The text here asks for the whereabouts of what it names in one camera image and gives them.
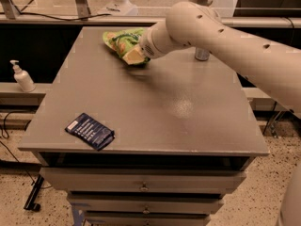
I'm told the blue rxbar blueberry bar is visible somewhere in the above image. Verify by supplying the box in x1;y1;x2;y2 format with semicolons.
65;113;115;151

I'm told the silver drink can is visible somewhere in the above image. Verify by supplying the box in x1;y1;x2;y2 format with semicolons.
195;48;210;61

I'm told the white pump lotion bottle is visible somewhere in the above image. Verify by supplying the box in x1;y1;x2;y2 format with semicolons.
10;59;36;92

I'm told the grey metal rail frame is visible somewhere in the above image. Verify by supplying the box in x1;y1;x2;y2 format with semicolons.
1;0;301;28

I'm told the grey drawer cabinet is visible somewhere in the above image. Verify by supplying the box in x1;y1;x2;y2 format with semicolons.
20;27;268;226

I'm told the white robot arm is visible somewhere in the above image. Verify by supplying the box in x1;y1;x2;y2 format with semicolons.
123;2;301;118

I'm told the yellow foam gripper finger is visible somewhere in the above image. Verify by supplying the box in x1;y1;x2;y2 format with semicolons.
122;44;149;64

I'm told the green rice chip bag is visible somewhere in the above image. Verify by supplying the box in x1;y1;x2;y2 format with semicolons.
103;28;146;66

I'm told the black floor bracket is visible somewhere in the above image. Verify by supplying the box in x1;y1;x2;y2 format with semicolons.
24;175;44;212

